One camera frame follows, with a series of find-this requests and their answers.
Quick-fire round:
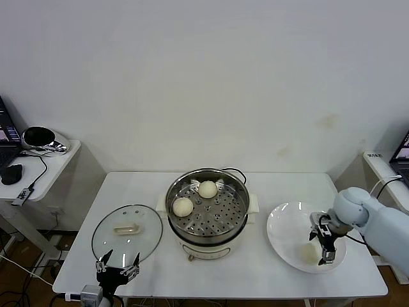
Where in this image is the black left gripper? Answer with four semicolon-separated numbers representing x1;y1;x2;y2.
95;249;142;297

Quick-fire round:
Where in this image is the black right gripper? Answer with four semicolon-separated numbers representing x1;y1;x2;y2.
307;224;341;267

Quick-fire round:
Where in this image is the white steamed baozi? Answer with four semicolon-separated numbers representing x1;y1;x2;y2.
172;197;194;217
198;180;219;200
297;242;322;265

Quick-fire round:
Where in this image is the glass lid with cream handle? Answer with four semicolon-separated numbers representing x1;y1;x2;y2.
91;204;163;266

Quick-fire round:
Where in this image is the stainless steel steamer basket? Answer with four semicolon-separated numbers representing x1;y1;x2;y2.
155;168;259;246

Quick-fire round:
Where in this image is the white round plate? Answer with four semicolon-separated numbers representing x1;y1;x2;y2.
266;201;348;274

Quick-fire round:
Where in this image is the cream electric cooker base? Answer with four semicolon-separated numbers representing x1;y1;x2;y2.
166;213;256;264

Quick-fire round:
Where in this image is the white side desk with label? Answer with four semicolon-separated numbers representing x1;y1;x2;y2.
334;152;409;285

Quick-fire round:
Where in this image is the white table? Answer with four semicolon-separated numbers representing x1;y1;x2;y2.
52;171;390;307

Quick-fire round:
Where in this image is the white side desk with mouse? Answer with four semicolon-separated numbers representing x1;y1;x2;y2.
0;139;108;266

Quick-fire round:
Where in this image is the grey usb adapter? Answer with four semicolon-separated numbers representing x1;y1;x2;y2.
11;187;35;207

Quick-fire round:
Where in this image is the black computer mouse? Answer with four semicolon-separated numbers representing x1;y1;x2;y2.
0;163;24;185

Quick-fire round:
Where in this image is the chrome device with black face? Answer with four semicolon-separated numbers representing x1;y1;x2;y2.
20;126;72;157

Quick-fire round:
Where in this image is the black laptop beside chrome device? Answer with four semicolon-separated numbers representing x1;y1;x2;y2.
0;95;24;169

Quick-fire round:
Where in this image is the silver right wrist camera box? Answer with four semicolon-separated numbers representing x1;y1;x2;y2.
309;210;332;234

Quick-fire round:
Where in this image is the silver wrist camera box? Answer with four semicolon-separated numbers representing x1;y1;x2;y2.
309;210;332;234
65;285;105;303

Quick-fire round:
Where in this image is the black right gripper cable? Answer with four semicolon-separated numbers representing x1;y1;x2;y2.
344;228;370;246

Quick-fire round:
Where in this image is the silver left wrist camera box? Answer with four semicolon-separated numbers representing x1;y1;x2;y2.
65;285;105;303

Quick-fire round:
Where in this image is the white laptop cable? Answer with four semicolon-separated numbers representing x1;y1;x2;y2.
367;175;404;199

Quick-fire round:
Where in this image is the white floor cable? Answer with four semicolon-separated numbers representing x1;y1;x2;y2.
0;255;54;287

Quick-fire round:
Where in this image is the black cooker power cord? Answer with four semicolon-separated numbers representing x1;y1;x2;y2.
220;166;247;185

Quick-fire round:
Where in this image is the black laptop with white cable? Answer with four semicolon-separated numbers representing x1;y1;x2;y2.
388;129;409;186

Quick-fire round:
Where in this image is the black adapter cable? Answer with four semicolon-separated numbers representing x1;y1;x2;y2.
17;150;49;190

